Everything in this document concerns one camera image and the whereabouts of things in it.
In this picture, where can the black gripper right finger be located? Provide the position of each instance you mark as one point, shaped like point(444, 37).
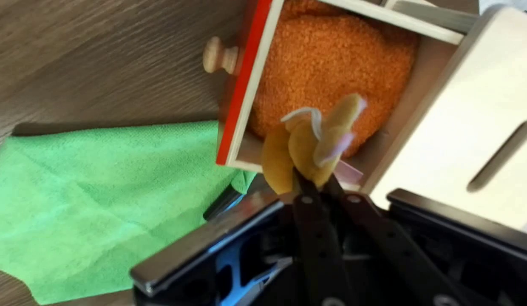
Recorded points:
point(388, 238)

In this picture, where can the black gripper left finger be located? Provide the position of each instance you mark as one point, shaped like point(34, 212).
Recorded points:
point(320, 248)

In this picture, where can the orange sponge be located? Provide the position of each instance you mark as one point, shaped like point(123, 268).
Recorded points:
point(332, 61)

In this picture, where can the cream wooden drawer box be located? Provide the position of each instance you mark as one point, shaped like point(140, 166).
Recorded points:
point(473, 129)

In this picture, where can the red-fronted wooden drawer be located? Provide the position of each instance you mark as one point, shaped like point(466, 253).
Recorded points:
point(247, 95)

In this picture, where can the green cloth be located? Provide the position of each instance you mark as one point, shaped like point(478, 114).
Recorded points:
point(94, 209)

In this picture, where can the brown desk with black frame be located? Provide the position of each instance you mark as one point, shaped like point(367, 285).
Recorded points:
point(87, 56)

